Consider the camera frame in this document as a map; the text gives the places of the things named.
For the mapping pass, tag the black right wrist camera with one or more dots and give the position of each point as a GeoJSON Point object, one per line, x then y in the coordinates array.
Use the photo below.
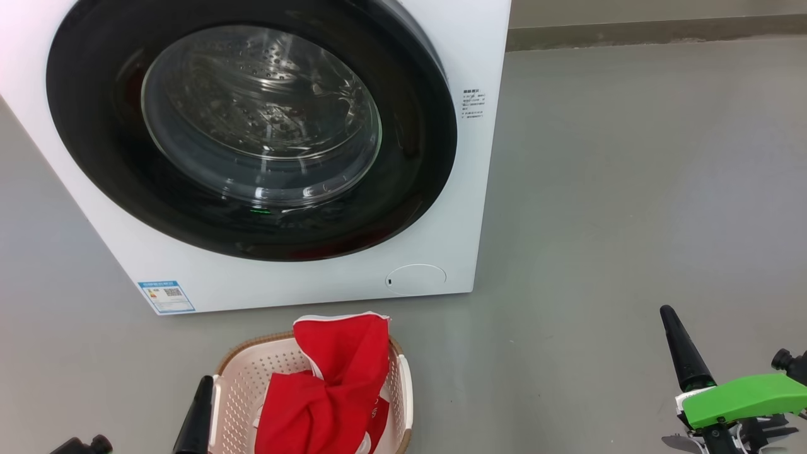
{"type": "Point", "coordinates": [797, 366]}

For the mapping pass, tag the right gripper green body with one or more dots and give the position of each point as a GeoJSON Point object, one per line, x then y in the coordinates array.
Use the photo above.
{"type": "Point", "coordinates": [737, 397]}

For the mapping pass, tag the red garment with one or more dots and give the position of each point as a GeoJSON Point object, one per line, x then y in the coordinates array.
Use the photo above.
{"type": "Point", "coordinates": [328, 384]}

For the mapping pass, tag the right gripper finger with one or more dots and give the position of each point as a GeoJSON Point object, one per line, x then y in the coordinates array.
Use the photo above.
{"type": "Point", "coordinates": [690, 369]}

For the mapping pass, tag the round drain filter cover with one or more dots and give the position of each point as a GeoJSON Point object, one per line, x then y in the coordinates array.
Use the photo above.
{"type": "Point", "coordinates": [416, 279]}

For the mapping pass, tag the white front-load washing machine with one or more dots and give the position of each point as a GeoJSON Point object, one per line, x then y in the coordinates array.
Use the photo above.
{"type": "Point", "coordinates": [441, 221]}

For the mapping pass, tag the cream perforated laundry basket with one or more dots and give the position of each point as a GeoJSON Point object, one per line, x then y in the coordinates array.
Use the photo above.
{"type": "Point", "coordinates": [243, 384]}

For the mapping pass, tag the dark round glass machine door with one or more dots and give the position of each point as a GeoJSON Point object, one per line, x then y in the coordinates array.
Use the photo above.
{"type": "Point", "coordinates": [94, 126]}

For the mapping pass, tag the blue energy label sticker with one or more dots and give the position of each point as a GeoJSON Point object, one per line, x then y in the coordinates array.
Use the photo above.
{"type": "Point", "coordinates": [167, 296]}

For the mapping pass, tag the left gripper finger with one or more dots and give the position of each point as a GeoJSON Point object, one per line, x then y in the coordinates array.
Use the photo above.
{"type": "Point", "coordinates": [197, 429]}

